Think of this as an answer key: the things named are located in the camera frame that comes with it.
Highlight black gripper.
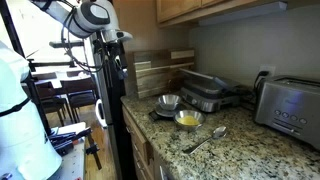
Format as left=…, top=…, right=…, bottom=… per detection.
left=103, top=41, right=130, bottom=81

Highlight silver spoon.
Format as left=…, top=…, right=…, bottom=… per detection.
left=182, top=125, right=228, bottom=155

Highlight empty steel bowl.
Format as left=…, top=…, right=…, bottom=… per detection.
left=157, top=94, right=183, bottom=112

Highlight yellow grain contents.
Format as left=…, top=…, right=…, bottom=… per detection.
left=178, top=115, right=200, bottom=127

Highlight steel bowl holding yellow grain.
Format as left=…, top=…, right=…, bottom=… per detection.
left=173, top=109, right=207, bottom=132

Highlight wooden cutting board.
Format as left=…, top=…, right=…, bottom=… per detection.
left=133, top=48, right=196, bottom=99

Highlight dark dining table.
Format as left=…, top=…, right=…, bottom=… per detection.
left=21, top=70, right=98, bottom=98

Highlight dark wooden chair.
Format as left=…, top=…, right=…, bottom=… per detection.
left=59, top=77, right=98, bottom=124
left=34, top=81, right=68, bottom=127

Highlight dark tall refrigerator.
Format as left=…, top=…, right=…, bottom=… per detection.
left=83, top=33, right=129, bottom=180

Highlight black kitchen scale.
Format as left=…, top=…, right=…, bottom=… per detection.
left=148, top=103, right=188, bottom=122

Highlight wooden base cabinet drawers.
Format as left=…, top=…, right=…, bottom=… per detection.
left=121, top=103, right=174, bottom=180

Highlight black clamp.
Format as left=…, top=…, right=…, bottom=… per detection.
left=84, top=133, right=103, bottom=171

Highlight black tool bundle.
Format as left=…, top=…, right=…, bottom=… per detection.
left=49, top=127, right=94, bottom=157

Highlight white robot cart top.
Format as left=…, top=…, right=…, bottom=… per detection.
left=43, top=121, right=88, bottom=180

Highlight stainless steel toaster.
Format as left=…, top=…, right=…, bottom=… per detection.
left=253, top=75, right=320, bottom=151

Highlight black camera stand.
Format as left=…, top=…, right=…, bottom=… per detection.
left=28, top=39, right=86, bottom=73

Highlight white rounded handle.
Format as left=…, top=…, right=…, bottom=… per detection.
left=94, top=98, right=109, bottom=129

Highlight black power plug cord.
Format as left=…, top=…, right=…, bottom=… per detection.
left=253, top=70, right=270, bottom=93

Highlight white wall outlet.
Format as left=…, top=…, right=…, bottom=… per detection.
left=259, top=64, right=277, bottom=78

